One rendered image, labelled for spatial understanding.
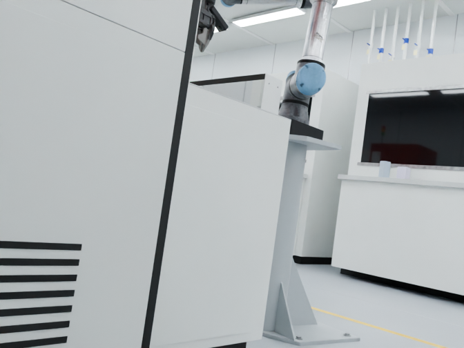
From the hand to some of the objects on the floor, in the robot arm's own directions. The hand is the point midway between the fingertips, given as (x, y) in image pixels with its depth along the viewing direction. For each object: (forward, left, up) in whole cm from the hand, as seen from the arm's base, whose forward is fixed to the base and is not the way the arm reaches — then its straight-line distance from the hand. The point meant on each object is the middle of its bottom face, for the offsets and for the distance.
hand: (203, 49), depth 196 cm
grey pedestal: (-59, +18, -107) cm, 124 cm away
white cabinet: (+19, +1, -112) cm, 114 cm away
